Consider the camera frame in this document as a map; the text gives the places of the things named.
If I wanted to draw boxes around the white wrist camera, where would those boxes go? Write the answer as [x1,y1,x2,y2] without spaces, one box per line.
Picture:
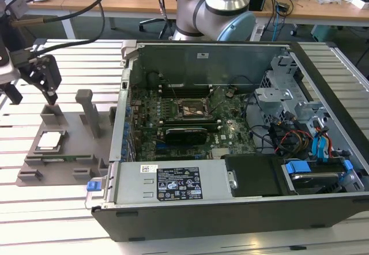
[0,50,14,84]

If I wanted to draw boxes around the black wire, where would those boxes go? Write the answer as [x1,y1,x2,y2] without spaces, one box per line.
[247,116,289,155]

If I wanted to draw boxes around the black chair base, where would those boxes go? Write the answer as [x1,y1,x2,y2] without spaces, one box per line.
[139,18,177,40]

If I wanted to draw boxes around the blue flat data wire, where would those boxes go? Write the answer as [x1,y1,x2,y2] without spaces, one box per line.
[311,126,334,163]

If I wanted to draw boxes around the silver chip heatsink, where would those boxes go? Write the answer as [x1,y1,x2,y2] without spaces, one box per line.
[211,147,232,160]

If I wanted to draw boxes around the black graphics card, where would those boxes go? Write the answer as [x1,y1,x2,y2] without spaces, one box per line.
[163,125,208,146]

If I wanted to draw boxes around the black plastic shroud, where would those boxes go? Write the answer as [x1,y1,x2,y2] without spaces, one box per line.
[224,154,285,197]

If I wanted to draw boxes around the teal box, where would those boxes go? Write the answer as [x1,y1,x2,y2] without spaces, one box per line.
[310,24,344,42]

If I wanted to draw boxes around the green motherboard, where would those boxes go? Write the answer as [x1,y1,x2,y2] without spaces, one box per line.
[128,86,257,162]

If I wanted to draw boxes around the small black adapter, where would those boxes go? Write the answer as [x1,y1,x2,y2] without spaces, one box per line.
[276,2,291,15]

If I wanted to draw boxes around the long wooden desk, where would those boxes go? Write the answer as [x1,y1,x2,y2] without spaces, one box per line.
[0,0,369,39]

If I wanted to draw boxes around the CPU socket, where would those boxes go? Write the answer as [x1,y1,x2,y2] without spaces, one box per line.
[176,96,213,121]

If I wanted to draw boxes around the silver CPU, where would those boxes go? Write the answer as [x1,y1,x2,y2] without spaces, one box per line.
[37,132,63,149]

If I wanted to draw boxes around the black RAM stick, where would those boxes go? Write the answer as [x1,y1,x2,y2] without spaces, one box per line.
[161,121,223,130]

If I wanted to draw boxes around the grey parts rack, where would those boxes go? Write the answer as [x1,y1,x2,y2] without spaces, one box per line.
[16,89,118,186]

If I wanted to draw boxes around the black open PC case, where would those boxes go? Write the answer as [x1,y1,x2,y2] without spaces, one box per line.
[85,40,369,243]

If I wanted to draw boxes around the metal socket cover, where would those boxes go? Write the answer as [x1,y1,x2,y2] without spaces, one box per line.
[206,86,223,106]

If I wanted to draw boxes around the hard disk in blue carrier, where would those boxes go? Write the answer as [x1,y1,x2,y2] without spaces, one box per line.
[284,158,354,195]

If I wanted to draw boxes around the silver power supply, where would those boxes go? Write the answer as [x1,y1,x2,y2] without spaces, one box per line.
[105,159,233,209]

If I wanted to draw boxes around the black cylinder part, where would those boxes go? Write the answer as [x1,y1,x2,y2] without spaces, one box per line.
[146,70,161,90]

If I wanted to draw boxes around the red yellow wire bundle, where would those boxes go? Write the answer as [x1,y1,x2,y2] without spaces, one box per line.
[275,129,314,155]

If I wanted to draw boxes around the silver metal drive cage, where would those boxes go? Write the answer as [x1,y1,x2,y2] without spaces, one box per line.
[253,54,329,129]

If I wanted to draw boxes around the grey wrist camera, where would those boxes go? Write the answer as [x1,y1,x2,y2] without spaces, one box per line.
[0,0,29,19]

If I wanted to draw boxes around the RAM stick with white label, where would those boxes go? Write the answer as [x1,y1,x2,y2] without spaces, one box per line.
[160,82,213,99]

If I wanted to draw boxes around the white power strip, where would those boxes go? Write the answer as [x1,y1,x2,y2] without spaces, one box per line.
[252,25,265,42]

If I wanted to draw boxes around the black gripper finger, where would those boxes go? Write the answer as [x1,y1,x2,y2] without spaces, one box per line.
[0,83,23,106]
[21,54,63,106]

